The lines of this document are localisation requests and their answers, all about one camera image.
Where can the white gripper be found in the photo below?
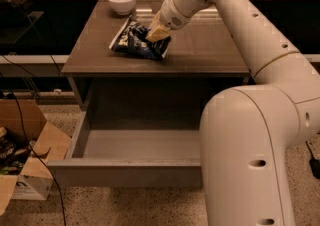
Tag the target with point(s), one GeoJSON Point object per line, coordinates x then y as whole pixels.
{"type": "Point", "coordinates": [169, 16]}

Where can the blue chip bag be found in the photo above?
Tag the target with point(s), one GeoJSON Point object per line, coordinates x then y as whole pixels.
{"type": "Point", "coordinates": [131, 39]}

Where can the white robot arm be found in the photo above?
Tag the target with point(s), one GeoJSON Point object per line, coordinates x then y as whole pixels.
{"type": "Point", "coordinates": [246, 130]}

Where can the grey drawer cabinet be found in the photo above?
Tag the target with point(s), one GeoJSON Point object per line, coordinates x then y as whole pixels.
{"type": "Point", "coordinates": [203, 47]}

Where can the open grey top drawer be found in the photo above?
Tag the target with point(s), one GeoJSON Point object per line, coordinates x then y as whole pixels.
{"type": "Point", "coordinates": [136, 133]}

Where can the white ceramic bowl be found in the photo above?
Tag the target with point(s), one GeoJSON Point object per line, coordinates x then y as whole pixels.
{"type": "Point", "coordinates": [122, 7]}

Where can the open cardboard box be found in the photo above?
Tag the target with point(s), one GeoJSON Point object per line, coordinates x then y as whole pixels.
{"type": "Point", "coordinates": [26, 123]}

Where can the snack bags in box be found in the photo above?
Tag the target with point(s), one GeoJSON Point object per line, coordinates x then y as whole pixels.
{"type": "Point", "coordinates": [13, 155]}

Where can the black power adapter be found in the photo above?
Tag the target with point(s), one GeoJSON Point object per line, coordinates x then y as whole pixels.
{"type": "Point", "coordinates": [314, 164]}

